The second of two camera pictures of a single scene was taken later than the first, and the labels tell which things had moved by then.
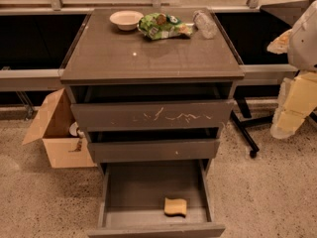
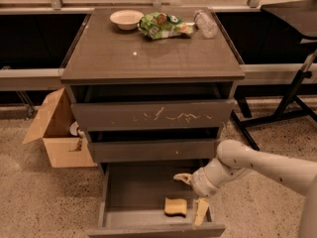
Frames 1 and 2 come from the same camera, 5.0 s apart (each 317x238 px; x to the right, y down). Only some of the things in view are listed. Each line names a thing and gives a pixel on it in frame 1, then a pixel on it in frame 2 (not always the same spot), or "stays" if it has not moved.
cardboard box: [52, 126] stays
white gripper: [304, 45] to [200, 184]
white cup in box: [73, 129] stays
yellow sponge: [175, 207] stays
